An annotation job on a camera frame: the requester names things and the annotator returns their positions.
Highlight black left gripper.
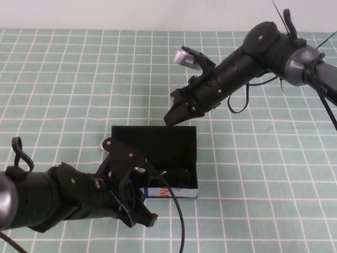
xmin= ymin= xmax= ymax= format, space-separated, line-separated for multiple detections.
xmin=92 ymin=171 xmax=158 ymax=227

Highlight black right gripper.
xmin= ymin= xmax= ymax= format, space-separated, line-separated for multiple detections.
xmin=163 ymin=68 xmax=230 ymax=127

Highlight black printed glasses case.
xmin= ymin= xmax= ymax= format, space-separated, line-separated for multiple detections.
xmin=110 ymin=125 xmax=199 ymax=200

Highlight black framed glasses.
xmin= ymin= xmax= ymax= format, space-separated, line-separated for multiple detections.
xmin=151 ymin=167 xmax=192 ymax=189

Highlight green white checked tablecloth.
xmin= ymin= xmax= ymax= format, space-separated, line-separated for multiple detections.
xmin=0 ymin=28 xmax=337 ymax=253

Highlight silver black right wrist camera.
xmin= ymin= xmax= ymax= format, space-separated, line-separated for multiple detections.
xmin=173 ymin=46 xmax=215 ymax=77

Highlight black right camera cable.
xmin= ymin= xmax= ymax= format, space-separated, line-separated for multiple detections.
xmin=227 ymin=75 xmax=284 ymax=114

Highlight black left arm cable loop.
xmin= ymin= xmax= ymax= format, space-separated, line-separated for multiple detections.
xmin=12 ymin=136 xmax=35 ymax=173

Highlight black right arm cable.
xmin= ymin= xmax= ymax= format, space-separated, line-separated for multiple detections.
xmin=305 ymin=60 xmax=337 ymax=132

